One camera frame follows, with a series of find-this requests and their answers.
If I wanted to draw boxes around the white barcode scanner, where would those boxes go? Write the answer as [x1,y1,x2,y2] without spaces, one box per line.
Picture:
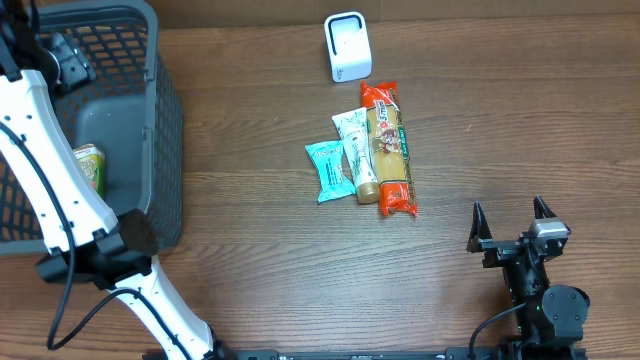
[324,11,373,83]

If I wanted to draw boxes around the white cosmetic tube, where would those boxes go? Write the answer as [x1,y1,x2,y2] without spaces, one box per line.
[332,107,380,204]

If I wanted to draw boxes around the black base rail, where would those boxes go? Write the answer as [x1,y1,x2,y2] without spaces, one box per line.
[141,347,589,360]

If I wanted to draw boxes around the teal snack packet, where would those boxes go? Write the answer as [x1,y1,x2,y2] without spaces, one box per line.
[305,140,356,203]

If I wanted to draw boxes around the grey plastic shopping basket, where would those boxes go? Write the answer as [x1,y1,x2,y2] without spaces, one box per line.
[1,1,183,254]

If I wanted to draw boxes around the orange spaghetti packet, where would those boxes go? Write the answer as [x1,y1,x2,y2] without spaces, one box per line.
[360,81,418,217]

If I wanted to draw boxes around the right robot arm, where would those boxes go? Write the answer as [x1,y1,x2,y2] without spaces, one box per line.
[466,196,591,359]

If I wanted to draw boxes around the green drink carton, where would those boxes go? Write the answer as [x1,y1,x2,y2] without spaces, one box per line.
[73,143,106,199]

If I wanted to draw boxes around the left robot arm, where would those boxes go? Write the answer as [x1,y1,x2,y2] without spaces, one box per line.
[1,1,230,359]

